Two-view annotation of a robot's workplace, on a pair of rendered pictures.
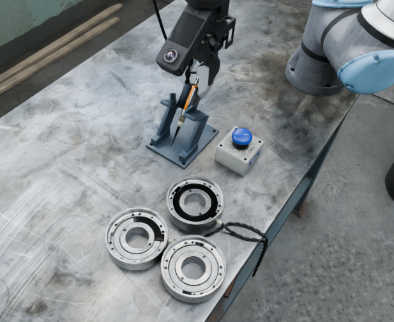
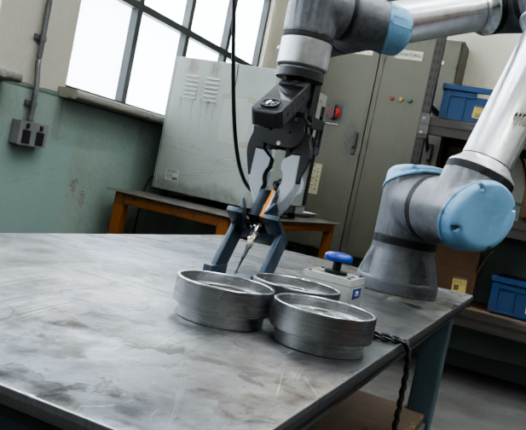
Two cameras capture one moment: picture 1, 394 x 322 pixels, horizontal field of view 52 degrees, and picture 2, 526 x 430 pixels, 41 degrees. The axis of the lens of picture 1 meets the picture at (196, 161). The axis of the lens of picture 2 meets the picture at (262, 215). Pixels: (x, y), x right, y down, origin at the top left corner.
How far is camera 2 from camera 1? 66 cm
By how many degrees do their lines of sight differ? 49
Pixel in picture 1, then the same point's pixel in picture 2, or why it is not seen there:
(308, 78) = (391, 272)
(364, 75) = (471, 209)
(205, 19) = (305, 87)
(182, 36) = (280, 95)
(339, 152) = not seen: outside the picture
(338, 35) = (427, 188)
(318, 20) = (397, 192)
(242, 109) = not seen: hidden behind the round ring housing
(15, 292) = (25, 310)
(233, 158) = (331, 280)
